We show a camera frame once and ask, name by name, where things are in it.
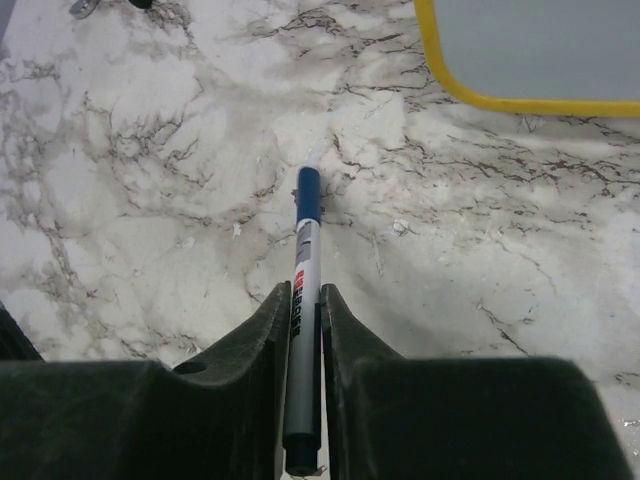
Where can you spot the white whiteboard marker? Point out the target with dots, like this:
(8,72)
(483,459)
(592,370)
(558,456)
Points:
(302,423)

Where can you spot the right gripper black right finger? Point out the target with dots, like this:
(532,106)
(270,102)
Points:
(390,417)

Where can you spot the yellow framed whiteboard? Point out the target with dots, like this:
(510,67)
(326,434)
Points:
(568,58)

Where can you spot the silver wrench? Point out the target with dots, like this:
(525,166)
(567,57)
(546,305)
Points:
(81,9)

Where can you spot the blue handled pliers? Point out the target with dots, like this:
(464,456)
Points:
(142,4)

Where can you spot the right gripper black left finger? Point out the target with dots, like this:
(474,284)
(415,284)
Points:
(217,415)

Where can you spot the blue marker cap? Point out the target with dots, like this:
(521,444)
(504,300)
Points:
(308,196)

